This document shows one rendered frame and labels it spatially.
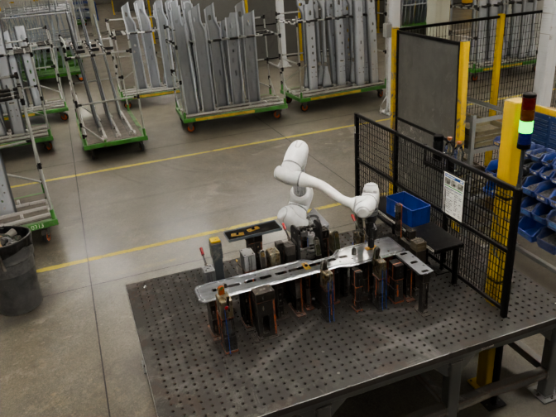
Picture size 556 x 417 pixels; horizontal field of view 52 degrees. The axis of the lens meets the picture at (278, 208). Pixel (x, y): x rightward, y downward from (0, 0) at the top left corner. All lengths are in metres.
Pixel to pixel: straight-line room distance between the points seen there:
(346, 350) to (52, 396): 2.26
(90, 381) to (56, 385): 0.25
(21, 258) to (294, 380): 2.98
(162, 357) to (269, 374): 0.66
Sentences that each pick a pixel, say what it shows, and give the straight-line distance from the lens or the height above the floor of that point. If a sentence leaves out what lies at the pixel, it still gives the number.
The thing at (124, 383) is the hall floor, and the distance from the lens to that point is 4.51.
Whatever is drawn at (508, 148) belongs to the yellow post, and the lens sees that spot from 3.41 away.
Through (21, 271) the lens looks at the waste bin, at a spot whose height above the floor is 0.42.
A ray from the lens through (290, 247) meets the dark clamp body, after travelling 3.67.
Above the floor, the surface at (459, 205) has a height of 1.26.
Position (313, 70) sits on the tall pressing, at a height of 0.67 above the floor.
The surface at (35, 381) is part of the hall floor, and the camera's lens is 4.80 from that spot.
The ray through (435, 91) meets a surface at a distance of 5.78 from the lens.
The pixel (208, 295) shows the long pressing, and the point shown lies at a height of 1.00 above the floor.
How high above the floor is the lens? 2.83
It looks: 25 degrees down
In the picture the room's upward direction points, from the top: 4 degrees counter-clockwise
